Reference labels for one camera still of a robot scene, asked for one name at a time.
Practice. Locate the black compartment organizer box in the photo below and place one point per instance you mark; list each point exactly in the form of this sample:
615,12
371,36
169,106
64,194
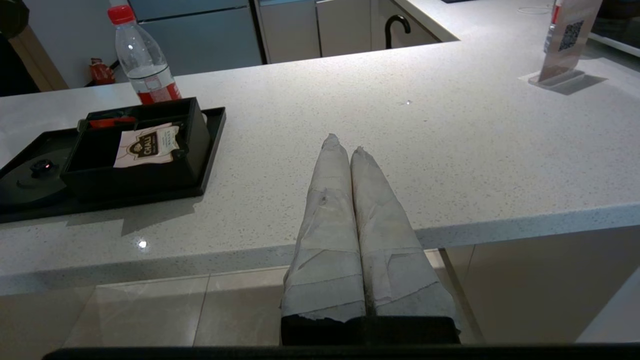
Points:
135,180

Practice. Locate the water bottle with dark liquid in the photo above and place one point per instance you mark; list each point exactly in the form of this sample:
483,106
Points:
145,65

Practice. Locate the clear acrylic sign holder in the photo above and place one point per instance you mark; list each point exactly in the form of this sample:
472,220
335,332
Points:
567,45

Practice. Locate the black curved faucet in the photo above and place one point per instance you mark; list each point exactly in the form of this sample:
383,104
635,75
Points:
389,30

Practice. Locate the black round kettle base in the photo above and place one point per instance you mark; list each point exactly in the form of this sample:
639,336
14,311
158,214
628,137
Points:
30,187

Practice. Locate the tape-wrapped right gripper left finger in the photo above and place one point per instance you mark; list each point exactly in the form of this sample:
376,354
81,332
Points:
327,250

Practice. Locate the red bag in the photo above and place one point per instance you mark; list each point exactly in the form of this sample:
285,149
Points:
101,72

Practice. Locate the wooden door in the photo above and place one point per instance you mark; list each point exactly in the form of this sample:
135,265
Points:
42,65

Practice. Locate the silver refrigerator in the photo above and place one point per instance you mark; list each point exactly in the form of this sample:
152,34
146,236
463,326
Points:
210,35

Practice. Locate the black microwave oven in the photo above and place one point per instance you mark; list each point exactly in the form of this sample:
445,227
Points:
617,25

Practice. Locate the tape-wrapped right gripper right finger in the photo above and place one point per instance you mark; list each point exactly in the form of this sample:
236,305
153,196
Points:
395,265

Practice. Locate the pink tea bag sachet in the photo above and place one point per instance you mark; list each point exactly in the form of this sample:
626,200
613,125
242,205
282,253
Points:
145,146

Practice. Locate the white base cabinet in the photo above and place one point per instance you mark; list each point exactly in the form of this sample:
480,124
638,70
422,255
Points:
320,27

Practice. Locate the red sachet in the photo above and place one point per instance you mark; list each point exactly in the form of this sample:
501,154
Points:
112,122

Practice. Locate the black rectangular serving tray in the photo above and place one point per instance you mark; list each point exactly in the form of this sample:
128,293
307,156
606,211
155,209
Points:
212,150

